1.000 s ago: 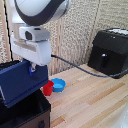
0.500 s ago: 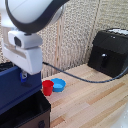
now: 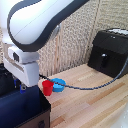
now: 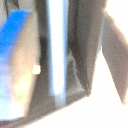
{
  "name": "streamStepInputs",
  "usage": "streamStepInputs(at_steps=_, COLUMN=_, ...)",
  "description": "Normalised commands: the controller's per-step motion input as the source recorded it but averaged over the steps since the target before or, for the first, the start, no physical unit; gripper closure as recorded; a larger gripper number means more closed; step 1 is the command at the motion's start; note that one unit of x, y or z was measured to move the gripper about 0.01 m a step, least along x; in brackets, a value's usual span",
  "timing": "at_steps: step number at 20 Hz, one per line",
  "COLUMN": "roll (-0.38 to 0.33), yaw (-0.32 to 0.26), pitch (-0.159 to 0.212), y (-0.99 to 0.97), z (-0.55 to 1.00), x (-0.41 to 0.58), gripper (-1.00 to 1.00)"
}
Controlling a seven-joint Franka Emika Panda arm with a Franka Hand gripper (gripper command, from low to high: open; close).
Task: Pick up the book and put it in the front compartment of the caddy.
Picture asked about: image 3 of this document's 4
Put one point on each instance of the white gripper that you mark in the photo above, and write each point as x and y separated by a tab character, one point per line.
25	66

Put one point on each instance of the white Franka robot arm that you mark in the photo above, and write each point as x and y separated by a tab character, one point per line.
36	20

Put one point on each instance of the red plastic cup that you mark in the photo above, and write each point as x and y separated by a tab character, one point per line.
47	88

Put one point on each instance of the black fabric storage box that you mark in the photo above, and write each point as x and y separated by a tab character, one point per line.
45	110

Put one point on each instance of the blue plastic bowl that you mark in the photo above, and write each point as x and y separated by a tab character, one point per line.
60	85

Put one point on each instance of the black box-shaped appliance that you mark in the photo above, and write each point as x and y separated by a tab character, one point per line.
110	53

